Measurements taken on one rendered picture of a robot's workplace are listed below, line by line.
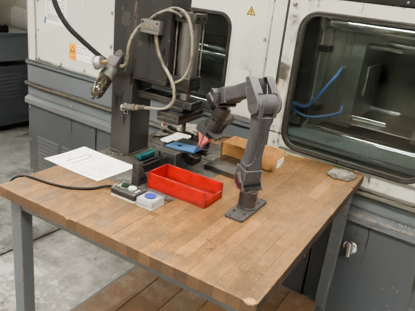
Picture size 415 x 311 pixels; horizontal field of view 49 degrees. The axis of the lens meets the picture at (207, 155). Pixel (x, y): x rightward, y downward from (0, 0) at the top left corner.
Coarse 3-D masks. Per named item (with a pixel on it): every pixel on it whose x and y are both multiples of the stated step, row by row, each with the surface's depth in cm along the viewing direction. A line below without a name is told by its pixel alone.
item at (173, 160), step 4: (156, 152) 181; (188, 152) 184; (168, 156) 178; (180, 156) 180; (200, 156) 194; (168, 160) 179; (172, 160) 178; (176, 160) 178; (180, 160) 181; (184, 160) 192; (188, 160) 191; (196, 160) 192; (200, 160) 195; (164, 164) 180; (172, 164) 178; (176, 164) 179; (180, 164) 182; (188, 164) 191; (192, 164) 190
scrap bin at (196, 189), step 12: (156, 168) 168; (168, 168) 174; (180, 168) 171; (156, 180) 163; (168, 180) 161; (180, 180) 172; (192, 180) 170; (204, 180) 167; (216, 180) 164; (168, 192) 162; (180, 192) 159; (192, 192) 156; (204, 192) 167; (216, 192) 165; (204, 204) 155
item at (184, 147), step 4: (168, 144) 186; (172, 144) 186; (176, 144) 186; (180, 144) 186; (184, 144) 187; (188, 144) 187; (176, 148) 182; (180, 148) 182; (184, 148) 182; (188, 148) 182; (192, 148) 182; (196, 148) 177; (192, 152) 178
